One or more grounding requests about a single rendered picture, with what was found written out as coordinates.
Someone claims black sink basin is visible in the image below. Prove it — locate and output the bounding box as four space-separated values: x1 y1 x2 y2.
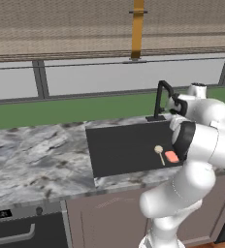
84 120 187 178

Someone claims black sink tap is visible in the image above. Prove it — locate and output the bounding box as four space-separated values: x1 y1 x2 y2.
145 79 180 123

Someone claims beige dish brush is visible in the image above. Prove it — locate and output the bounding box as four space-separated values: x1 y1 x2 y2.
153 144 167 167

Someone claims pink bar soap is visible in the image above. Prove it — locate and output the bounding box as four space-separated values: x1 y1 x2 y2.
164 150 180 164

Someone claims brown cabinet door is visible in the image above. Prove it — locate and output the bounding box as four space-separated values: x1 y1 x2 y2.
65 188 152 248
177 172 225 247

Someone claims grey framed window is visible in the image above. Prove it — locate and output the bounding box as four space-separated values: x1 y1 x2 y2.
0 50 225 107

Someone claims beige woven window blind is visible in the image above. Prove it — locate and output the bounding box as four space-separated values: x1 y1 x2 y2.
0 0 225 64

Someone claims yellow blind strap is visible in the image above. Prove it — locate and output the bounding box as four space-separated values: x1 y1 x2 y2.
128 0 148 64

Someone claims silver dishwasher handle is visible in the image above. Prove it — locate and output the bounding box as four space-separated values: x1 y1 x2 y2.
0 223 37 248

